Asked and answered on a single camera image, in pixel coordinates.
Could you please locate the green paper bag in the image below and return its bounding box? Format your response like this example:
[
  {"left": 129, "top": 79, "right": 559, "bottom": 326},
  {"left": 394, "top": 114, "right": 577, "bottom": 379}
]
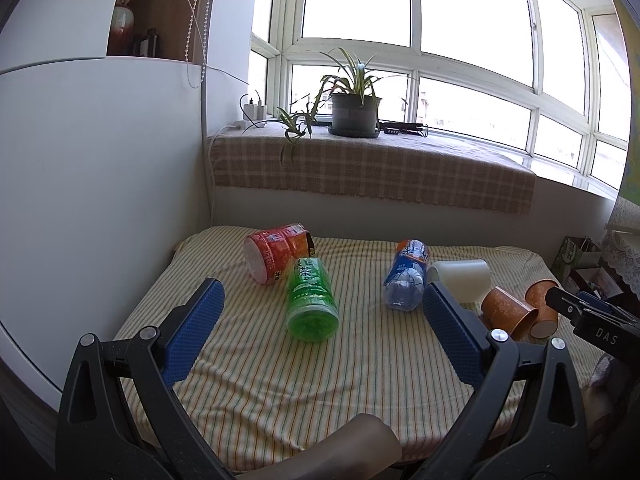
[{"left": 551, "top": 236, "right": 602, "bottom": 282}]

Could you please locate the white wall charger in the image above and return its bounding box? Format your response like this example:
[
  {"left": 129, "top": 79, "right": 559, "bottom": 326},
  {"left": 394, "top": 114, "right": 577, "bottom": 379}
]
[{"left": 240, "top": 94, "right": 267, "bottom": 128}]

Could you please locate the red-orange snack container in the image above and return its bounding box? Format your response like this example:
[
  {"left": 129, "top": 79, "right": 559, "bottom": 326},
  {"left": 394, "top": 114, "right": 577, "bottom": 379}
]
[{"left": 243, "top": 223, "right": 316, "bottom": 285}]

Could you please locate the blue-label crushed plastic bottle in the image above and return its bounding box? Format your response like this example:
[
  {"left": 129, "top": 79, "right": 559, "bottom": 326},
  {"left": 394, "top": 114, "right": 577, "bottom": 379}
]
[{"left": 383, "top": 240, "right": 430, "bottom": 312}]

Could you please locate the white window frame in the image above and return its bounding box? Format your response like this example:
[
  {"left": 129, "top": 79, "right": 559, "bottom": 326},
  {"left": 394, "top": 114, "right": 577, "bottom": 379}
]
[{"left": 250, "top": 0, "right": 631, "bottom": 195}]

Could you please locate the potted spider plant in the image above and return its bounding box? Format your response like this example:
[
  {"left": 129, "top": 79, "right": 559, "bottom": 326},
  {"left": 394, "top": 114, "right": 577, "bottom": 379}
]
[{"left": 277, "top": 47, "right": 382, "bottom": 162}]

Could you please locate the red white ceramic vase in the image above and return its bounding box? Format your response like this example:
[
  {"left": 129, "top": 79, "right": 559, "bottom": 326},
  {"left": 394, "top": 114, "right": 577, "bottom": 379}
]
[{"left": 107, "top": 0, "right": 134, "bottom": 55}]

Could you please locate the striped yellow tablecloth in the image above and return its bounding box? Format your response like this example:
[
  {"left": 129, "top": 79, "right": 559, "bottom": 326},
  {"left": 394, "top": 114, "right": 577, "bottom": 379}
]
[{"left": 113, "top": 224, "right": 609, "bottom": 474}]

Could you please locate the brown plaid windowsill cloth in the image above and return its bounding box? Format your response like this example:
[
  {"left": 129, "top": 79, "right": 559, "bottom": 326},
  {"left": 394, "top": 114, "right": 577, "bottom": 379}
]
[{"left": 208, "top": 126, "right": 536, "bottom": 214}]

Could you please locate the black object on windowsill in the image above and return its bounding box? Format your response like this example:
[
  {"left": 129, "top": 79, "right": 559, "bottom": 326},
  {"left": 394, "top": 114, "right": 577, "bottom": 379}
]
[{"left": 378, "top": 122, "right": 428, "bottom": 138}]

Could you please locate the white lace cloth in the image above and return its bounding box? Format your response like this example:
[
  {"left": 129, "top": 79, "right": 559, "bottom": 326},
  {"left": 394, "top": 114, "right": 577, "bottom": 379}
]
[{"left": 602, "top": 231, "right": 640, "bottom": 296}]

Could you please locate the green plastic bottle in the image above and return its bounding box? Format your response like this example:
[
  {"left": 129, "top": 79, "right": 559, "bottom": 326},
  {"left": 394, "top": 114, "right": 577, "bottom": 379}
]
[{"left": 285, "top": 257, "right": 340, "bottom": 342}]

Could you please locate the dark bottle on shelf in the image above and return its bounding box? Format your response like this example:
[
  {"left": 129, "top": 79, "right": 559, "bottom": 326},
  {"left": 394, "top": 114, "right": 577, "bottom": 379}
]
[{"left": 138, "top": 28, "right": 160, "bottom": 58}]

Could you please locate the white plastic cup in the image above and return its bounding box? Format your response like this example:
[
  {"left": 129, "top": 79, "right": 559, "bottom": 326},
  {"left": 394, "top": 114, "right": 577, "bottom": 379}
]
[{"left": 426, "top": 259, "right": 491, "bottom": 304}]

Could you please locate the orange patterned paper cup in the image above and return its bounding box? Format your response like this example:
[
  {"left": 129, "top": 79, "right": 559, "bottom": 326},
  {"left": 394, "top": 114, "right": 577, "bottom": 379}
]
[{"left": 480, "top": 287, "right": 538, "bottom": 341}]

